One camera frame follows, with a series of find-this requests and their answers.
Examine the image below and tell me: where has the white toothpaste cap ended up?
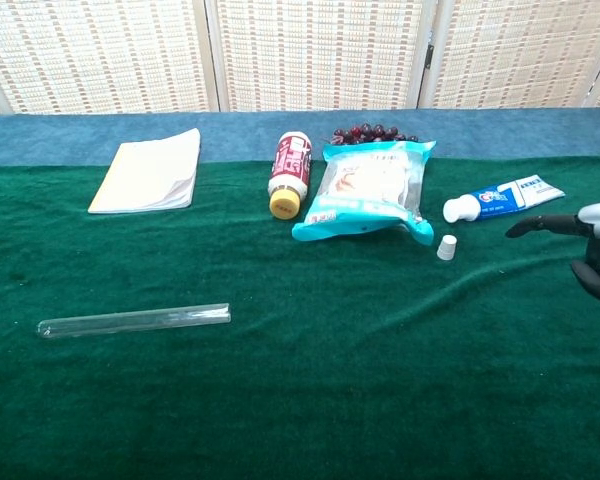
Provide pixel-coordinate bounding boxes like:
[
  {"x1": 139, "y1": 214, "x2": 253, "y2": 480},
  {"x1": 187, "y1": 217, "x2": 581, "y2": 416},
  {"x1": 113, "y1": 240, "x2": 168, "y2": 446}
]
[{"x1": 436, "y1": 234, "x2": 458, "y2": 262}]

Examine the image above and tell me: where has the transparent glass test tube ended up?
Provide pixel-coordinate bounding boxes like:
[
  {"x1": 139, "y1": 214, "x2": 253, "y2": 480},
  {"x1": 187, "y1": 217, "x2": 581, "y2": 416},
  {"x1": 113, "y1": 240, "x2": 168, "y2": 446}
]
[{"x1": 36, "y1": 302, "x2": 233, "y2": 340}]

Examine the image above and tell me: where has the blue white toothpaste tube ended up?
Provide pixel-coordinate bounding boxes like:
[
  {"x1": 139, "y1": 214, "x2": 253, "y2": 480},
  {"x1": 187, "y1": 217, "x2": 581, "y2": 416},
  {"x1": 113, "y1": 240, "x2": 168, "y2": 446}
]
[{"x1": 442, "y1": 174, "x2": 566, "y2": 224}]

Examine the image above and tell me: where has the teal snack bag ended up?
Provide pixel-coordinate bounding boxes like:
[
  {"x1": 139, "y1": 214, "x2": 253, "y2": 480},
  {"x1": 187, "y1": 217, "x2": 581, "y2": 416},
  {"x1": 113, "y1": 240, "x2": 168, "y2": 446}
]
[{"x1": 291, "y1": 140, "x2": 438, "y2": 246}]

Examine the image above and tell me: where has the dark red grape bunch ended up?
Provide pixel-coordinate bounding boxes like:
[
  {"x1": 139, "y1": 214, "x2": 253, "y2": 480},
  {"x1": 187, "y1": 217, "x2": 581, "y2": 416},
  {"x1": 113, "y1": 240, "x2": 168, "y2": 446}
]
[{"x1": 322, "y1": 122, "x2": 420, "y2": 146}]

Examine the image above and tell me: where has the red label bottle yellow cap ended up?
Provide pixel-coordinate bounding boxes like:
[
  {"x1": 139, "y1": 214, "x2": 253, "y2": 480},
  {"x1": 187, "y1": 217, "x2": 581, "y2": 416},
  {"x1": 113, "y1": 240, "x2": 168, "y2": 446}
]
[{"x1": 267, "y1": 131, "x2": 314, "y2": 221}]

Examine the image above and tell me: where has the green velvet cloth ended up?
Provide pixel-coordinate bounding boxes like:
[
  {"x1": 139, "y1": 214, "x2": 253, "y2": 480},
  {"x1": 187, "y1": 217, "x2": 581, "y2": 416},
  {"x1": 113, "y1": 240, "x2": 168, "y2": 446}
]
[{"x1": 0, "y1": 155, "x2": 600, "y2": 480}]

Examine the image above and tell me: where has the white yellow notebook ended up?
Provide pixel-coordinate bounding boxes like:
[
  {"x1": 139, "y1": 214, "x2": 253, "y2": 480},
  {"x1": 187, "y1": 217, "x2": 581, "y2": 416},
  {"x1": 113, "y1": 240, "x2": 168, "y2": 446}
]
[{"x1": 87, "y1": 127, "x2": 202, "y2": 215}]

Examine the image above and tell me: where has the blue table cloth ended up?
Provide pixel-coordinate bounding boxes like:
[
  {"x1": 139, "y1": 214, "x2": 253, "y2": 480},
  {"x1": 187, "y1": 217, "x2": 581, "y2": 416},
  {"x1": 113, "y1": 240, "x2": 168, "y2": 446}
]
[{"x1": 0, "y1": 107, "x2": 600, "y2": 168}]

